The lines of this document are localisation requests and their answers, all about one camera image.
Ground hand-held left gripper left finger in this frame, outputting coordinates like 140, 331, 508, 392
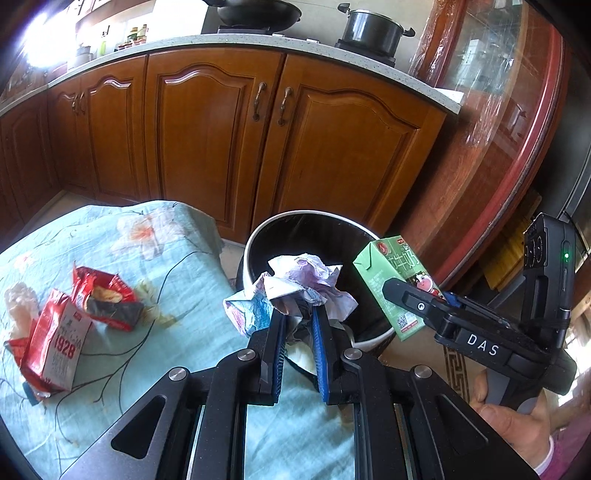
60, 310, 288, 480

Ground white purple wrapper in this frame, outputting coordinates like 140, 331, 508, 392
223, 254, 358, 337

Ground patterned floor mat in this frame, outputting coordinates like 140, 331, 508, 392
443, 344, 476, 402

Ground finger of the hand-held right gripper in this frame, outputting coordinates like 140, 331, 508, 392
382, 281, 462, 333
444, 295, 520, 335

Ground wooden framed glass door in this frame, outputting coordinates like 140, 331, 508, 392
402, 0, 591, 287

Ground person's right hand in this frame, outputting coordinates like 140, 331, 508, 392
471, 369, 553, 476

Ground lidded cooking pot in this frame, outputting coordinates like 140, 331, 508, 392
337, 2, 416, 54

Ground crumpled white tissue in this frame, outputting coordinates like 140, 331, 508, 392
4, 282, 40, 342

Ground person's right forearm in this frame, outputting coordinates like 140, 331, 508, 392
540, 429, 591, 480

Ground red white snack packet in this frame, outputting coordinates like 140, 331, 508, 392
4, 288, 93, 398

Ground grey stone countertop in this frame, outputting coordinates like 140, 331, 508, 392
0, 32, 465, 116

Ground black wok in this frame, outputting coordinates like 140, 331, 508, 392
203, 0, 303, 26

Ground lower wooden cabinets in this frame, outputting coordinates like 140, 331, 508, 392
0, 48, 448, 241

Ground bright kitchen window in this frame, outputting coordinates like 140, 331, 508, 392
14, 0, 79, 65

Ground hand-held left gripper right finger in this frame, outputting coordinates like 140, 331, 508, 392
311, 309, 541, 480

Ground white round bin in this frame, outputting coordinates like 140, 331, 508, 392
235, 210, 402, 356

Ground blue floral tablecloth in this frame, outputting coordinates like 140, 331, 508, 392
0, 199, 356, 480

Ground green milk carton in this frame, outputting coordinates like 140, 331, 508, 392
353, 235, 446, 342

